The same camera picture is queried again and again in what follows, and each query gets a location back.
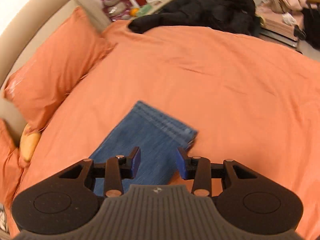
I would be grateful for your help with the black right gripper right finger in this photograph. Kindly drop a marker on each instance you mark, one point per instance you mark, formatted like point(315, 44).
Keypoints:
point(243, 197)

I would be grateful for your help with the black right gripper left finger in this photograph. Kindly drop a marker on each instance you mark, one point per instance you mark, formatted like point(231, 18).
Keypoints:
point(70, 198)

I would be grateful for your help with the blue denim jeans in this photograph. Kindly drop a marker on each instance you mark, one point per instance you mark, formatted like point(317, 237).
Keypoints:
point(156, 134)

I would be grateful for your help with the orange pillow left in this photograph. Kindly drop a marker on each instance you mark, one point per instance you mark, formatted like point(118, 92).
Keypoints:
point(12, 167)

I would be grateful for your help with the orange pillow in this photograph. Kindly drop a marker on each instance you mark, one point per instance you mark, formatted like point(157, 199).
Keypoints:
point(39, 87)
point(12, 167)

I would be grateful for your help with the yellow plush cushion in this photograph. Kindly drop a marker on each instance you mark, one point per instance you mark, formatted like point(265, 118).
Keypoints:
point(28, 142)

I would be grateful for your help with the orange duvet cover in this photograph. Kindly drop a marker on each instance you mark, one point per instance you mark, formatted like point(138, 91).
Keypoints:
point(250, 100)

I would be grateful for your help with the orange pillow right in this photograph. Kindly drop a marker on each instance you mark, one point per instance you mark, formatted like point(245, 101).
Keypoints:
point(39, 87)

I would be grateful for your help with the pink clothes pile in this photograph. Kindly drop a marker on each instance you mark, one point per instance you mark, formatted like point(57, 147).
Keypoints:
point(292, 19)

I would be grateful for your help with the black garment on bed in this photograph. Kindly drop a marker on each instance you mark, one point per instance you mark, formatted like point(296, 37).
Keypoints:
point(232, 16)

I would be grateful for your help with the pink plush toy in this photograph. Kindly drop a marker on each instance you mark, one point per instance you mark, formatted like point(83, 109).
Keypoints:
point(117, 9)

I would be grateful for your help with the orange fruit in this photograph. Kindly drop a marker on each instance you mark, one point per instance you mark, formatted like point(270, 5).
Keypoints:
point(134, 12)

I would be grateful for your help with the beige upholstered headboard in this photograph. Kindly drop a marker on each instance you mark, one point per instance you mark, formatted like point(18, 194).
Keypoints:
point(32, 25)

